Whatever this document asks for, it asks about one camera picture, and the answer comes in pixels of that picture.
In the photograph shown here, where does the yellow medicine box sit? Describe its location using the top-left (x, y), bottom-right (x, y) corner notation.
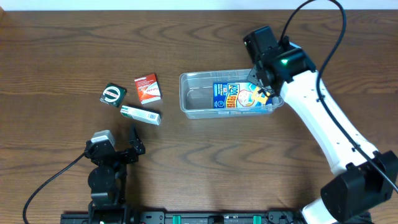
top-left (251, 86), bottom-right (271, 104)

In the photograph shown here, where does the blue Kool Fever box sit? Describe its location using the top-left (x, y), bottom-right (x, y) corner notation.
top-left (213, 82), bottom-right (272, 109)

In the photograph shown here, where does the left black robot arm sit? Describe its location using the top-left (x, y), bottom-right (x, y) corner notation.
top-left (83, 126), bottom-right (146, 216)

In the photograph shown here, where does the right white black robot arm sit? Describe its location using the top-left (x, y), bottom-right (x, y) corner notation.
top-left (248, 46), bottom-right (397, 223)

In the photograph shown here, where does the clear plastic container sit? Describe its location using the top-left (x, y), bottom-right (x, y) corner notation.
top-left (179, 69), bottom-right (284, 119)

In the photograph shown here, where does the white green Panadol box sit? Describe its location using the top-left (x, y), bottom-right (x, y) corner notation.
top-left (120, 105), bottom-right (161, 125)

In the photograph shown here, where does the green round-logo box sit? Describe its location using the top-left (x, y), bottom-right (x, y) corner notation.
top-left (99, 83), bottom-right (127, 108)

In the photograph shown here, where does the red medicine box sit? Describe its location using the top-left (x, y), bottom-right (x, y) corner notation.
top-left (134, 73), bottom-right (162, 104)

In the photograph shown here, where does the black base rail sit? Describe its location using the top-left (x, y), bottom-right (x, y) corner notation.
top-left (60, 209), bottom-right (306, 224)

